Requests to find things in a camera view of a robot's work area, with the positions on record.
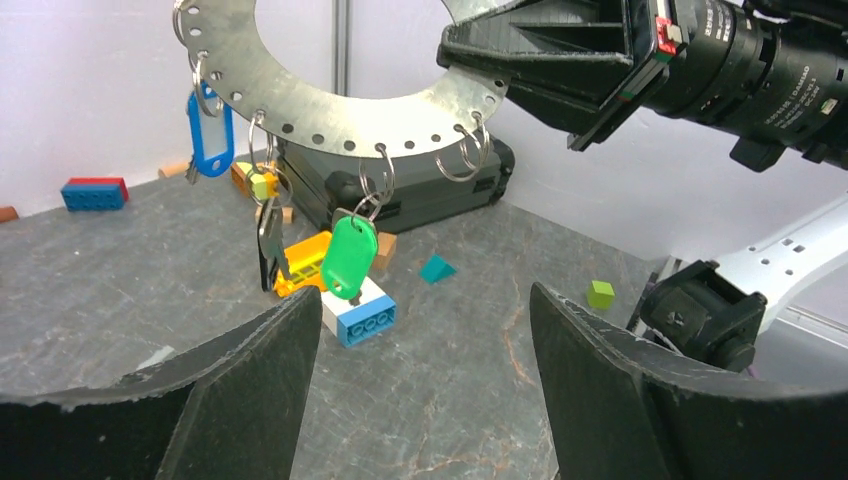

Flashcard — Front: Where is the green key tag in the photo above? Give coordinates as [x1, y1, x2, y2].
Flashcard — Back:
[319, 142, 397, 307]

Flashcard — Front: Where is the teal small block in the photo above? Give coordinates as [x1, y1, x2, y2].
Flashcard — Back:
[419, 255, 456, 284]

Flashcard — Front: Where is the white and blue brick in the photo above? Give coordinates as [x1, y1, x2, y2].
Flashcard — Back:
[321, 278, 396, 348]

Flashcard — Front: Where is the small brown block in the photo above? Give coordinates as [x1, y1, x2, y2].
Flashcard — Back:
[0, 206, 19, 223]

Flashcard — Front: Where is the lime green cube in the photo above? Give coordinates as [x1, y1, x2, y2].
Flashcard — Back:
[586, 280, 616, 310]

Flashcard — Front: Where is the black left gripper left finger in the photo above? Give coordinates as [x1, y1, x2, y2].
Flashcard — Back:
[1, 287, 323, 479]

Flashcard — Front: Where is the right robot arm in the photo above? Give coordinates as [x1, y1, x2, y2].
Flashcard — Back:
[437, 1, 847, 371]

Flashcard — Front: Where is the dark grey hard case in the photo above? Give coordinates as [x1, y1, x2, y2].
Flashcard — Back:
[276, 138, 515, 234]

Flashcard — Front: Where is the tan wooden block near case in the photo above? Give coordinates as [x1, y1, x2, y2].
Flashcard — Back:
[254, 206, 295, 224]

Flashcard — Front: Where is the blue key tag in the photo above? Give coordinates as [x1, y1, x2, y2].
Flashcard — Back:
[186, 82, 235, 184]

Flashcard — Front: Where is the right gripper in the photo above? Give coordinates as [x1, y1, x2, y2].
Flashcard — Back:
[436, 1, 749, 151]

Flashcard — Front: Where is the perforated metal ring plate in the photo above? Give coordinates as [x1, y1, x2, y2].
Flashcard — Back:
[172, 1, 509, 158]

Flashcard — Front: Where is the red and blue brick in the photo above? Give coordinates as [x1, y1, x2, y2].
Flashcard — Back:
[60, 177, 130, 212]

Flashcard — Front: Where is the light wooden block at wall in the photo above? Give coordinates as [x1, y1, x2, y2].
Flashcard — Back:
[157, 161, 189, 179]

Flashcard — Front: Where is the yellow window brick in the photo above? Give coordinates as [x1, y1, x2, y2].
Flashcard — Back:
[273, 231, 332, 297]

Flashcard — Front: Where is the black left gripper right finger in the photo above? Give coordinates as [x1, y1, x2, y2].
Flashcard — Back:
[529, 283, 847, 479]

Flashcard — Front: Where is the silver key with ring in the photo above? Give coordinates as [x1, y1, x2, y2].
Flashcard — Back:
[247, 110, 293, 292]

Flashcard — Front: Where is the orange green brown brick stack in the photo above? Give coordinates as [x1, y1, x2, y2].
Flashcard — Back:
[230, 161, 268, 200]

